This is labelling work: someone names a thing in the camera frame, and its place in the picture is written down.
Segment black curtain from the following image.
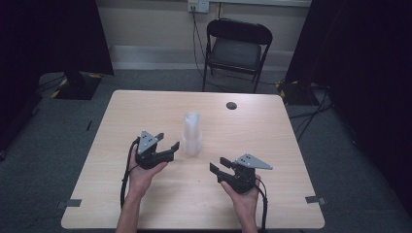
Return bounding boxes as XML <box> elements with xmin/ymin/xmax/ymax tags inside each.
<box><xmin>284</xmin><ymin>0</ymin><xmax>412</xmax><ymax>224</ymax></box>
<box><xmin>0</xmin><ymin>0</ymin><xmax>115</xmax><ymax>156</ymax></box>

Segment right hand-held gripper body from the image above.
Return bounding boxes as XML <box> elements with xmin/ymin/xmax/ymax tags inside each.
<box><xmin>219</xmin><ymin>152</ymin><xmax>274</xmax><ymax>195</ymax></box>

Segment grey tape strip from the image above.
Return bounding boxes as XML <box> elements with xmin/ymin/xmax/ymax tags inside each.
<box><xmin>304</xmin><ymin>195</ymin><xmax>327</xmax><ymax>206</ymax></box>
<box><xmin>55</xmin><ymin>198</ymin><xmax>83</xmax><ymax>210</ymax></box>

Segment person's left hand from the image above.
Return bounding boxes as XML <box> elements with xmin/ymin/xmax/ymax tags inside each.
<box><xmin>127</xmin><ymin>144</ymin><xmax>169</xmax><ymax>199</ymax></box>

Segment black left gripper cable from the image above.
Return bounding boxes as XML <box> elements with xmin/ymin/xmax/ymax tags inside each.
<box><xmin>120</xmin><ymin>137</ymin><xmax>142</xmax><ymax>210</ymax></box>

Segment black stand base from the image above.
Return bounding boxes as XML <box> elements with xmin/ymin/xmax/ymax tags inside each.
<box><xmin>51</xmin><ymin>71</ymin><xmax>104</xmax><ymax>101</ymax></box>
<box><xmin>276</xmin><ymin>80</ymin><xmax>314</xmax><ymax>107</ymax></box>

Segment person's right hand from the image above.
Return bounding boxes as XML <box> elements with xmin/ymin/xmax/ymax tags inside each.
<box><xmin>220</xmin><ymin>174</ymin><xmax>262</xmax><ymax>218</ymax></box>

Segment black floor cables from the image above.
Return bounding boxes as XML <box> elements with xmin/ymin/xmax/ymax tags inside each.
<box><xmin>287</xmin><ymin>84</ymin><xmax>334</xmax><ymax>144</ymax></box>

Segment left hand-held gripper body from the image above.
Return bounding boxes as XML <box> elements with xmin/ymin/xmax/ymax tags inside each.
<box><xmin>134</xmin><ymin>130</ymin><xmax>176</xmax><ymax>171</ymax></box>

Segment white wall socket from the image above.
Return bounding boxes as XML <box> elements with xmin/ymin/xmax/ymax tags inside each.
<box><xmin>187</xmin><ymin>0</ymin><xmax>211</xmax><ymax>15</ymax></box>

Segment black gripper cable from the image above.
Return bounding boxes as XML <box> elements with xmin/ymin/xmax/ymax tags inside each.
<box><xmin>256</xmin><ymin>177</ymin><xmax>270</xmax><ymax>233</ymax></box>
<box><xmin>120</xmin><ymin>137</ymin><xmax>142</xmax><ymax>210</ymax></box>

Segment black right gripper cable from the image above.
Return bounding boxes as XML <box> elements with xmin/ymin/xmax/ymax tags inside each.
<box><xmin>256</xmin><ymin>177</ymin><xmax>270</xmax><ymax>233</ymax></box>

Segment black folding chair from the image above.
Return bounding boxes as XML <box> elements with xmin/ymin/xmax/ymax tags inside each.
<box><xmin>201</xmin><ymin>17</ymin><xmax>274</xmax><ymax>94</ymax></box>

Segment stack of clear plastic cups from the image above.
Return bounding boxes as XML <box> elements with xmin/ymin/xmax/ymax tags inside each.
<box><xmin>181</xmin><ymin>111</ymin><xmax>204</xmax><ymax>157</ymax></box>

